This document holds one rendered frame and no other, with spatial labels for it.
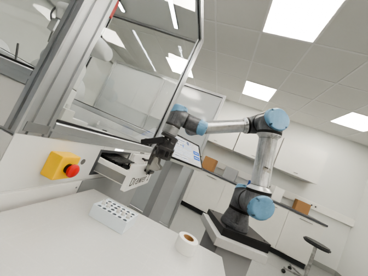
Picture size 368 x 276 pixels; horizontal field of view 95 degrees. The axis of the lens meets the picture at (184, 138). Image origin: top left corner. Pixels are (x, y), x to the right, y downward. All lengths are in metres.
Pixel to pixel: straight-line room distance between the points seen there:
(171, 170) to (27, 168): 1.31
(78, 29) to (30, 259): 0.50
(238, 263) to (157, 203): 0.99
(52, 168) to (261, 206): 0.79
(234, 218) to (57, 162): 0.83
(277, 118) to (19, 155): 0.93
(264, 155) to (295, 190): 3.87
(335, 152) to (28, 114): 5.10
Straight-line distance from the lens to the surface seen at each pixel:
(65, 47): 0.53
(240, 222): 1.02
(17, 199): 0.64
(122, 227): 0.59
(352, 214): 5.27
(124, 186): 0.72
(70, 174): 0.59
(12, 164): 0.56
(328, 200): 5.02
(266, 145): 0.90
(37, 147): 0.57
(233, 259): 1.05
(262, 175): 0.89
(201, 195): 3.75
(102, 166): 0.78
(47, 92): 0.53
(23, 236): 0.53
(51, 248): 0.51
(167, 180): 1.74
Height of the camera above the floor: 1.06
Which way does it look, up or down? 4 degrees up
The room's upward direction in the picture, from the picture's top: 24 degrees clockwise
